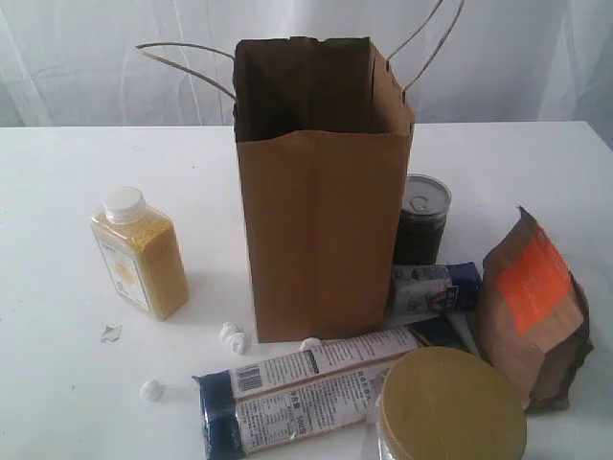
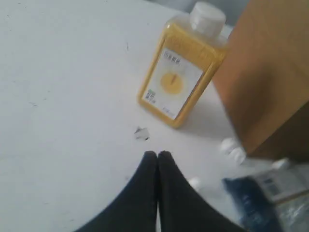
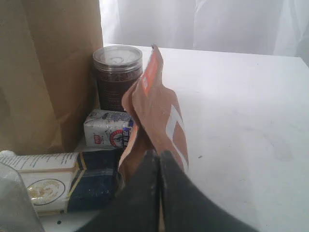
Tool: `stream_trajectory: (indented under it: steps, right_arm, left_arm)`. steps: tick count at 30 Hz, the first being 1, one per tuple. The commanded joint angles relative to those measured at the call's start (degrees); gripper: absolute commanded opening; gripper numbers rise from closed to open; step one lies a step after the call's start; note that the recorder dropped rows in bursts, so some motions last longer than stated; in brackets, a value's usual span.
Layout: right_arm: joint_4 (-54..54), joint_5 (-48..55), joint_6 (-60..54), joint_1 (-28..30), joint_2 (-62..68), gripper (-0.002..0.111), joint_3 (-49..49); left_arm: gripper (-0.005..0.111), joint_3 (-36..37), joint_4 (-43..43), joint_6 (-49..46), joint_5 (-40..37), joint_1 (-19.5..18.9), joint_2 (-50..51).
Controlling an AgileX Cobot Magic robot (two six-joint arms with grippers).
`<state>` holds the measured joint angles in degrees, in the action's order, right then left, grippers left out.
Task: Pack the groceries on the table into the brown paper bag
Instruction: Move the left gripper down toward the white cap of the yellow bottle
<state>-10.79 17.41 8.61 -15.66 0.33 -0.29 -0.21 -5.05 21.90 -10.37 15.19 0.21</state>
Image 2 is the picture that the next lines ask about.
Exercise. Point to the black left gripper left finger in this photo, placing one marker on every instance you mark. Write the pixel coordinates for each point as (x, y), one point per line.
(135, 207)

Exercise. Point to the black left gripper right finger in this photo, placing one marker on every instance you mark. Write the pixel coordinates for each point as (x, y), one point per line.
(181, 208)

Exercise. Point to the white marshmallow candy pair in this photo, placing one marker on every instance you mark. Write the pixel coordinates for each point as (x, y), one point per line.
(233, 150)

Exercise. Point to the yellow grain bottle white cap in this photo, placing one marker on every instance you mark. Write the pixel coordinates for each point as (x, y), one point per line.
(189, 53)

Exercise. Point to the white marshmallow near bag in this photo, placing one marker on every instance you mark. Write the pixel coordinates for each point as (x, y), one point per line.
(195, 182)

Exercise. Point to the brown paper bag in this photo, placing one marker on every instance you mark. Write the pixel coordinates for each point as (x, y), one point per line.
(264, 80)

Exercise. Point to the torn clear tape scrap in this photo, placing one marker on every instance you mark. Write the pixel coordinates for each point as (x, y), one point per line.
(141, 134)

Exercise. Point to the blue noodle packet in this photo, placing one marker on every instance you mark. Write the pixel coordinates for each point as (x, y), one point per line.
(272, 201)

